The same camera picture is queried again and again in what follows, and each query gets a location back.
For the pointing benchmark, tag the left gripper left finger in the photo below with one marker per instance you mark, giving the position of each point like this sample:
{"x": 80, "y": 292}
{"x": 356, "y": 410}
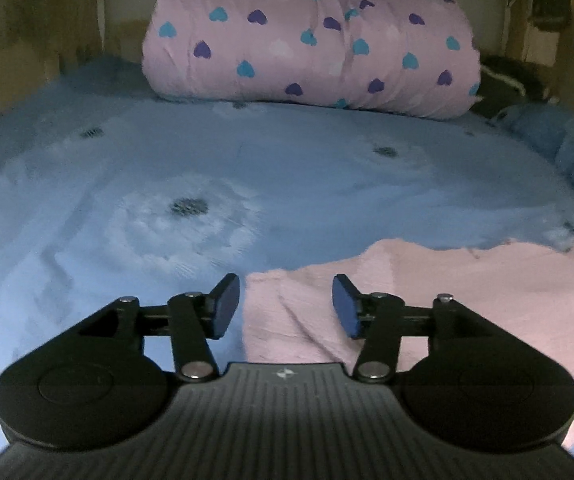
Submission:
{"x": 114, "y": 374}

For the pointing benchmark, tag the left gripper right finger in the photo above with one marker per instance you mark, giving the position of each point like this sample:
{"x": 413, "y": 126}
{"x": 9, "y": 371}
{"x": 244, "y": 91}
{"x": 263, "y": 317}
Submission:
{"x": 456, "y": 375}

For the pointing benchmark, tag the blue floral bed sheet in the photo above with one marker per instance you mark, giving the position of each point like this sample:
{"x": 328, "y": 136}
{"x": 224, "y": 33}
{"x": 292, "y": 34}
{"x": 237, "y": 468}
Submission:
{"x": 107, "y": 190}

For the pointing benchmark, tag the black and white bag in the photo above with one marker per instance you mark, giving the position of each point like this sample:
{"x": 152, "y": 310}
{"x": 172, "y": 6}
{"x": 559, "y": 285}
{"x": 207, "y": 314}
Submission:
{"x": 506, "y": 83}

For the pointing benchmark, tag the pink heart-patterned rolled quilt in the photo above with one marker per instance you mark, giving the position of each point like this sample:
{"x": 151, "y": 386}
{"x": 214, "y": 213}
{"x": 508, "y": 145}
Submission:
{"x": 411, "y": 57}

